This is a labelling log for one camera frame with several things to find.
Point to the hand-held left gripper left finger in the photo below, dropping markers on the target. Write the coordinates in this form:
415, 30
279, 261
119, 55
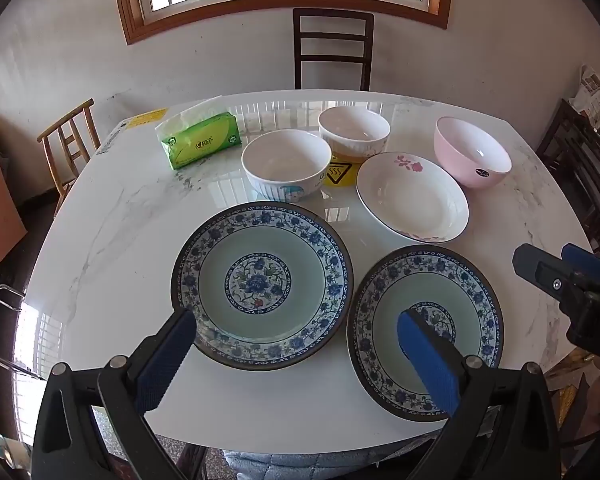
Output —
165, 360

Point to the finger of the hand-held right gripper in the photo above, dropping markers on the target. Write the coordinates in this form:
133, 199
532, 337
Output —
587, 265
542, 270

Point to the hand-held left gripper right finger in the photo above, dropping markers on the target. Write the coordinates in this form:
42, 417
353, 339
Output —
425, 365

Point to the blue floral patterned plate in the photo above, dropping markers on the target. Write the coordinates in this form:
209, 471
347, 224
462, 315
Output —
260, 285
375, 310

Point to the pink bowl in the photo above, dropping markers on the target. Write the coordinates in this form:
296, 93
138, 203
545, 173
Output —
470, 150

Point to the white plate with pink flowers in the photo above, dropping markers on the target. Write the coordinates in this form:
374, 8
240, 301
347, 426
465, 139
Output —
410, 200

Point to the white bowl with blue cartoon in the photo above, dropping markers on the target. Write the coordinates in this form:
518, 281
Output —
285, 160

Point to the white bowl with rabbit print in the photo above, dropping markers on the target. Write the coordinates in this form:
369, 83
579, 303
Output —
352, 127

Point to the dark wooden furniture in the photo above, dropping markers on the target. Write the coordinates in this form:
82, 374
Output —
580, 160

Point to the grey quilted clothing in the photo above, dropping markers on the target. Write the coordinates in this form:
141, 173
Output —
305, 465

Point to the newspaper bundle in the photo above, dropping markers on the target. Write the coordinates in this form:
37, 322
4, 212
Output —
592, 90

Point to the yellow round warning sticker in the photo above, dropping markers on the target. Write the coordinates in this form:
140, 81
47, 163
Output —
341, 176

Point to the green tissue pack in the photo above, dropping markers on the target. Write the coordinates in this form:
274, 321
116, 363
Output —
205, 142

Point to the yellow rectangular label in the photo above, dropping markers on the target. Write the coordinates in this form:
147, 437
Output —
147, 116

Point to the light wooden chair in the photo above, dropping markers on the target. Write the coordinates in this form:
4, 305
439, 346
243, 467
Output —
67, 122

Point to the dark wooden chair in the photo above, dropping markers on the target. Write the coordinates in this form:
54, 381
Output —
330, 17

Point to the wooden framed window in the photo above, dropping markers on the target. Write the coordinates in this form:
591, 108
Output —
130, 10

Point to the metal frame chair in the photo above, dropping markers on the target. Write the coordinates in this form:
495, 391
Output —
11, 296

